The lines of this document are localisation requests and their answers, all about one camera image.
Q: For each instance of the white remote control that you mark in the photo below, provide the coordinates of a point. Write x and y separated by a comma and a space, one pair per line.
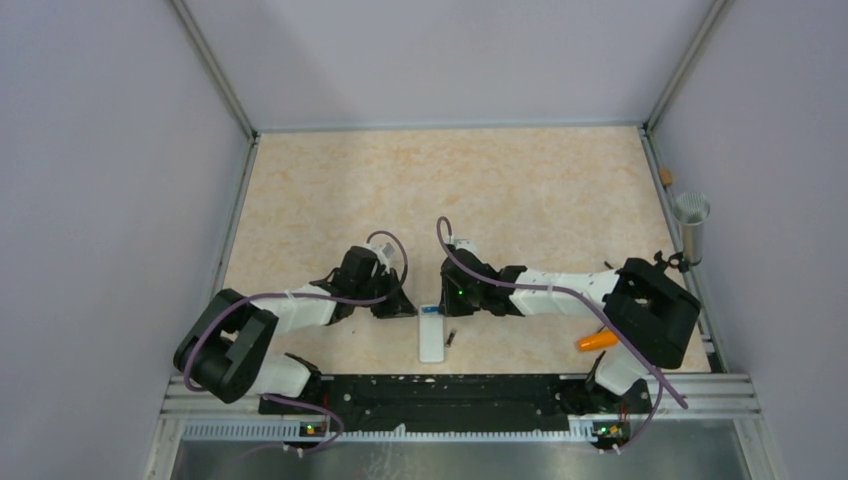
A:
431, 338

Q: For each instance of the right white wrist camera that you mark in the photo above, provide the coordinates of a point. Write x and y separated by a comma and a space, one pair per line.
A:
463, 244

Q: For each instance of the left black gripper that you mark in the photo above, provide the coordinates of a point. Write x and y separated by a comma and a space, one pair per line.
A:
397, 303

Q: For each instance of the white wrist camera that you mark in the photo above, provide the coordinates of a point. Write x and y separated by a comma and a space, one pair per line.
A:
463, 244
387, 253

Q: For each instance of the small cork piece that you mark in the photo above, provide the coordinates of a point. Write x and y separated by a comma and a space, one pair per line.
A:
665, 177

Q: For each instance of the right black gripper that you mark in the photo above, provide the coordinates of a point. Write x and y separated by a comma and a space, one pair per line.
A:
449, 304

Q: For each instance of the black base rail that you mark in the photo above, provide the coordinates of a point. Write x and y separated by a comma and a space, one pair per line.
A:
485, 403

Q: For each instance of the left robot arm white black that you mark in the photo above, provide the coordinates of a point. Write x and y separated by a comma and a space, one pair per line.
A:
226, 351

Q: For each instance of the black battery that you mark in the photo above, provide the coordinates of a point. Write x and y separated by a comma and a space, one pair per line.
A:
450, 338

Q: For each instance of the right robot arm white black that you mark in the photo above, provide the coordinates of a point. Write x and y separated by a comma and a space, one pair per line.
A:
650, 314

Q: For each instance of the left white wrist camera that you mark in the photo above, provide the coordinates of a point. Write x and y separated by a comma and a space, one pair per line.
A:
387, 253

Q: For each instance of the silver metal cylinder cup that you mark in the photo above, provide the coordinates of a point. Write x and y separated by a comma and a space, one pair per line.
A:
691, 210

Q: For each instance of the black clamp mount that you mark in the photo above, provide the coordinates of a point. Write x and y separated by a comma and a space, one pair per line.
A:
676, 261

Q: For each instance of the orange carrot toy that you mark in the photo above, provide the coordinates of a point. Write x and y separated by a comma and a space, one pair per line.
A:
597, 341

